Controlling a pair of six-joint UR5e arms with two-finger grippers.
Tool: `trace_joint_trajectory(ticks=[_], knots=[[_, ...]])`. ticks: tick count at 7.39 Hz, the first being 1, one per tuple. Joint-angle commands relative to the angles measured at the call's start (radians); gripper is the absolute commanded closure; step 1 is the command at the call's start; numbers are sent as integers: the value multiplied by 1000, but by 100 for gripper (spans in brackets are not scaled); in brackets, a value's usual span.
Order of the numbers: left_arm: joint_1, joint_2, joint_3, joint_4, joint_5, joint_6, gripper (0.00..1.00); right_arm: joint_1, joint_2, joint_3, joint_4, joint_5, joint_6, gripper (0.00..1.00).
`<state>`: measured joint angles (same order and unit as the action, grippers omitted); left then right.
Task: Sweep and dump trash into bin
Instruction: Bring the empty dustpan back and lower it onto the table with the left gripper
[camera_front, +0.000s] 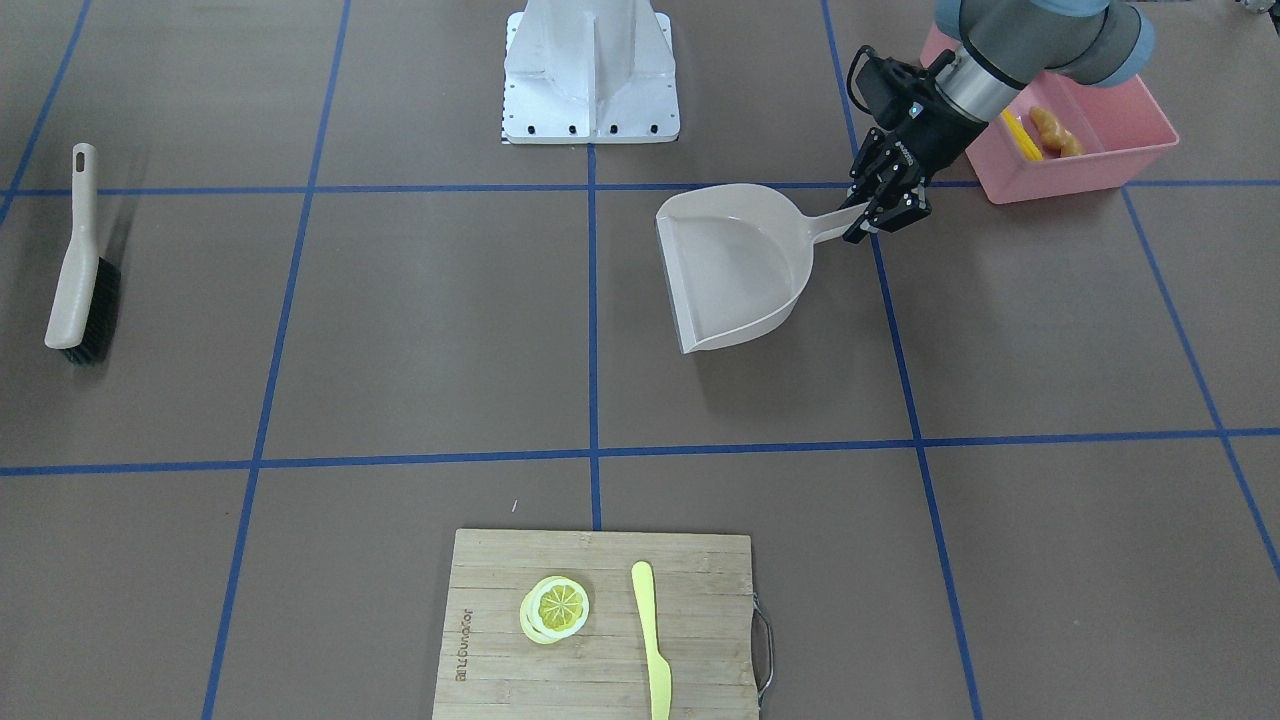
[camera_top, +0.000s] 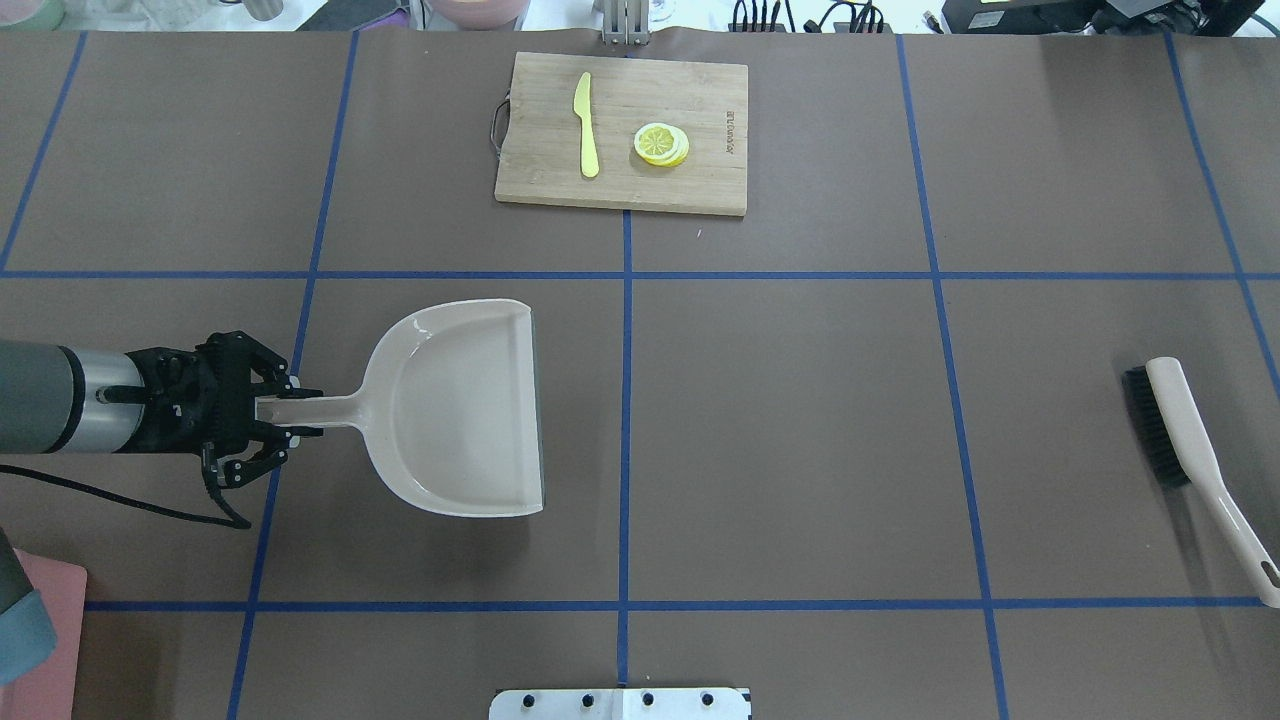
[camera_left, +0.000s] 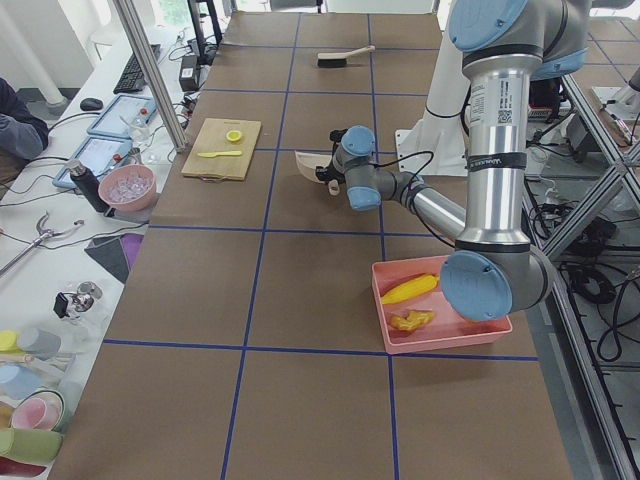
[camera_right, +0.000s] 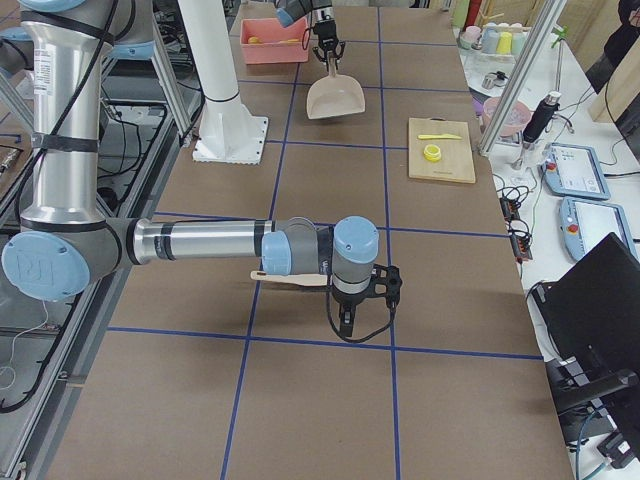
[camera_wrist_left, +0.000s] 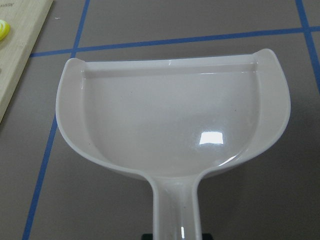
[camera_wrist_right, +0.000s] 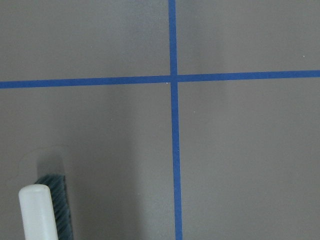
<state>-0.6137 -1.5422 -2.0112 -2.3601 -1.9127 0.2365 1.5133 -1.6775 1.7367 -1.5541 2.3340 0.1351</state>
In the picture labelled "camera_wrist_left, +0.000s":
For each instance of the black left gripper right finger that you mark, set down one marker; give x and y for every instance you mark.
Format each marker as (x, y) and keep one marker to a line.
(207, 236)

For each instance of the yellow toy lemon slices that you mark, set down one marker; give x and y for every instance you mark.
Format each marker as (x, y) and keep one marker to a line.
(4, 29)

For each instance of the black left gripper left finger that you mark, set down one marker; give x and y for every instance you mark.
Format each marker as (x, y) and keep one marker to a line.
(147, 236)

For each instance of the bamboo cutting board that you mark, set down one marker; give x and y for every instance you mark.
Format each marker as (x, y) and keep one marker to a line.
(25, 19)

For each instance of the beige plastic dustpan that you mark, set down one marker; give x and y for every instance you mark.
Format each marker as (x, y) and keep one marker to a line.
(172, 122)

